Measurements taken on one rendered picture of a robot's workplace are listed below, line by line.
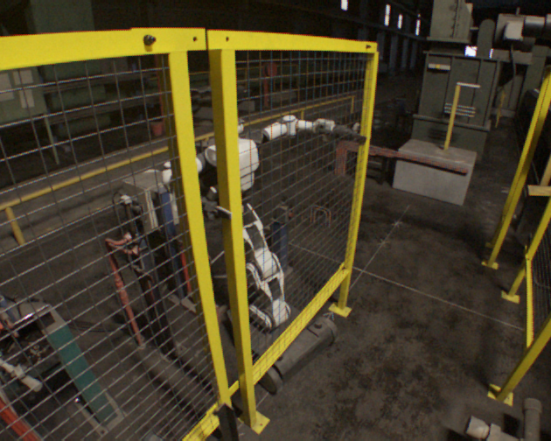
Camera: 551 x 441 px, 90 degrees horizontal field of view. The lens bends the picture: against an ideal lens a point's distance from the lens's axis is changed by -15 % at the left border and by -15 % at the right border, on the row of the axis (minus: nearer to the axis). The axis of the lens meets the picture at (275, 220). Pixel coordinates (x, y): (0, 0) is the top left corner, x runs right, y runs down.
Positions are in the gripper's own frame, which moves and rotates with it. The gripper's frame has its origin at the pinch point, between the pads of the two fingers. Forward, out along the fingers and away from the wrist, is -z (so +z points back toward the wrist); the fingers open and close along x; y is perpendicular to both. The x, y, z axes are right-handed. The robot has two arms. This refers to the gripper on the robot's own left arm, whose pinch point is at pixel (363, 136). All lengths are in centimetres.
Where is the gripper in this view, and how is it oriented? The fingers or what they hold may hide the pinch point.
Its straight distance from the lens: 193.5
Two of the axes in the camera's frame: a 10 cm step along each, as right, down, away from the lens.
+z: -8.2, -2.8, 5.0
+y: 0.0, -8.7, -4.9
